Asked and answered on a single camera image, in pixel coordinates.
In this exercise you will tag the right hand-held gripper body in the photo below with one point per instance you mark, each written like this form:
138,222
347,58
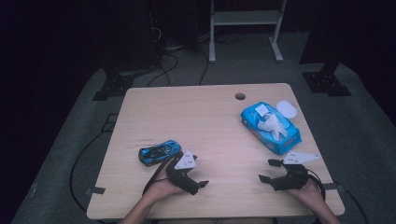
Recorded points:
291,180

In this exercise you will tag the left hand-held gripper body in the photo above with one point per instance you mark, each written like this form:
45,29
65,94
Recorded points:
183,180

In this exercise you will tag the blue wet wipes pack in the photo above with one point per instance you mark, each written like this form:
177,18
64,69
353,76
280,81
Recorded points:
280,143

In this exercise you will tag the white wet wipe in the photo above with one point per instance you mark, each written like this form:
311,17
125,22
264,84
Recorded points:
272,126

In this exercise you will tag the blue and black toy car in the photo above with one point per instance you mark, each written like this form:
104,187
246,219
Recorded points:
158,151

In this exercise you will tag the person's left hand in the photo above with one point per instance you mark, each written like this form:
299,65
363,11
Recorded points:
165,186

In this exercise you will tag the person's right hand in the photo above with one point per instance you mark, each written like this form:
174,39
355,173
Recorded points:
311,194

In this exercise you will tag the black tape strip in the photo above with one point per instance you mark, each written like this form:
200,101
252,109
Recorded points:
96,190
331,186

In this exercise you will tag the white round plastic lid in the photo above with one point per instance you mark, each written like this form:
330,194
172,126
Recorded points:
286,109

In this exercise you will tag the black stand base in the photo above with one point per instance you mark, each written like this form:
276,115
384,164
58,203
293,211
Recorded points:
113,87
325,82

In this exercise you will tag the dark equipment rack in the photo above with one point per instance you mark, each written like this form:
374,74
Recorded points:
134,37

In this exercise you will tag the white metal stand frame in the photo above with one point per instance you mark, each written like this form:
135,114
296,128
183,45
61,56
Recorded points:
246,17

